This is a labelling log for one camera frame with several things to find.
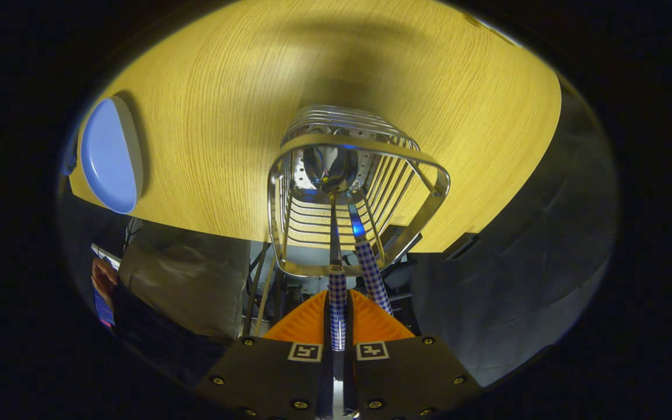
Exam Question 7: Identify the fork with blue checked handle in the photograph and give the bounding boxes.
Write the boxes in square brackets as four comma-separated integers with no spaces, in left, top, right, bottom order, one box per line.
[342,187,394,317]

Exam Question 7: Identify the black table bracket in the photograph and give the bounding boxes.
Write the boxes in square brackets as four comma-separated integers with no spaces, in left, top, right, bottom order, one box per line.
[447,232,481,261]

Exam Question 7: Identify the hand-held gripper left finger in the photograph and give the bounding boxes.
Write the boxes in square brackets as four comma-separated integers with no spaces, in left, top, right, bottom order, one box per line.
[195,290,334,420]

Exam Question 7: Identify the phone with lit screen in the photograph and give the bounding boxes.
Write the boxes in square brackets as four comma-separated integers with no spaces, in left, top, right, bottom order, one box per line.
[91,243,122,327]

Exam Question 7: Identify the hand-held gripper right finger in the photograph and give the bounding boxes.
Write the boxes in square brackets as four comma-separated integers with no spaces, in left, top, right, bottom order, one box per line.
[343,290,484,420]

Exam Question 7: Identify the spoon with blue checked handle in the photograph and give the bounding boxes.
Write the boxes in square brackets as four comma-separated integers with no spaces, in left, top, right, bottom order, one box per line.
[303,146,360,352]

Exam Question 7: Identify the blue round plate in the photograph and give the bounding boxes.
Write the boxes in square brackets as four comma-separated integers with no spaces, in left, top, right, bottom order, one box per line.
[80,96,144,215]

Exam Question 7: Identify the metal wire cutlery holder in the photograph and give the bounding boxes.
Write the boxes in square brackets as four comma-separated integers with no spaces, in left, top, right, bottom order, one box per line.
[267,105,451,278]

